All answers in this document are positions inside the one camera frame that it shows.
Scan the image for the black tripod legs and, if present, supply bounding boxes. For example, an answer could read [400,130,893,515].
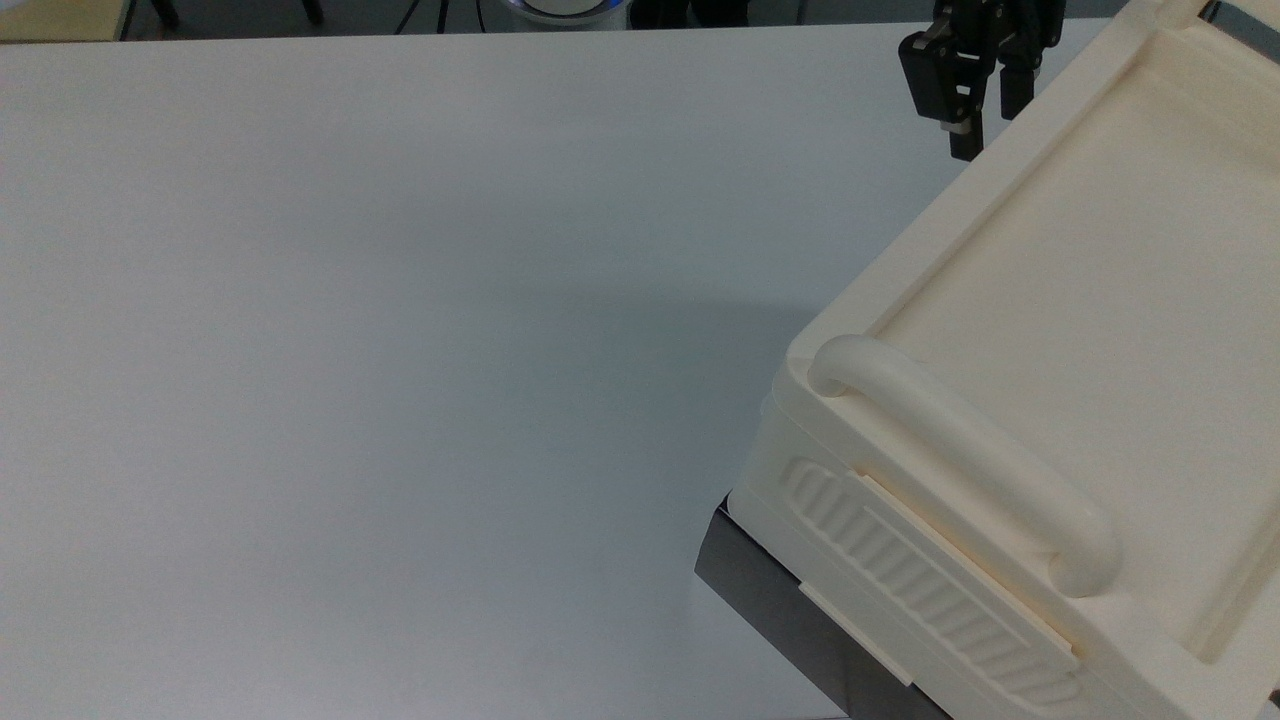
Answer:
[395,0,453,36]

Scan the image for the dark brown drawer base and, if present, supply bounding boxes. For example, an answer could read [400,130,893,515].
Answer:
[695,497,951,720]

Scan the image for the dark object behind table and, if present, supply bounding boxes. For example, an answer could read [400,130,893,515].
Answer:
[630,0,753,29]

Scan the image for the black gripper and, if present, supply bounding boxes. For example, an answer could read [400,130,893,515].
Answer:
[898,0,1064,163]

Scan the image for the light wooden table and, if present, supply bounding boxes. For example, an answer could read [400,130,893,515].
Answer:
[0,0,137,43]

